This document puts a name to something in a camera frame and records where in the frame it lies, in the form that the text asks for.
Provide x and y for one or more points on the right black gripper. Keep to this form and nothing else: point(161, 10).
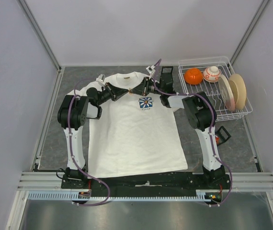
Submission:
point(142, 89)

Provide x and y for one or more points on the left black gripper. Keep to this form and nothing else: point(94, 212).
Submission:
point(112, 90)

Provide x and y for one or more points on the white t-shirt with flower print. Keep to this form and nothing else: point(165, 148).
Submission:
point(135, 135)

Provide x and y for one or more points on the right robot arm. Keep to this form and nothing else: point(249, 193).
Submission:
point(200, 114)

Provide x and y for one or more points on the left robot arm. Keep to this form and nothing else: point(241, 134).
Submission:
point(72, 114)

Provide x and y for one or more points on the black square box far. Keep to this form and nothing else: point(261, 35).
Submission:
point(167, 70)

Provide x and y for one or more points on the white bowl orange circles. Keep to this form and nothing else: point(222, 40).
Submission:
point(211, 74)

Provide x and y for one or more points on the white plate pink rim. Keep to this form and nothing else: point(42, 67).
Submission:
point(226, 93)

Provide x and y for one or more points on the beige plate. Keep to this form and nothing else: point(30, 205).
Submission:
point(239, 91)

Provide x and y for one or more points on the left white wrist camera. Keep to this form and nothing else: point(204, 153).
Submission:
point(100, 79)

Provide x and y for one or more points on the white wire dish rack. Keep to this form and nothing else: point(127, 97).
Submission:
point(212, 89)

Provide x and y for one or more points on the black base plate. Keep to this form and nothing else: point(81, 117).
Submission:
point(168, 183)

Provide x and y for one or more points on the light blue cable duct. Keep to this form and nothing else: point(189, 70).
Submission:
point(87, 196)

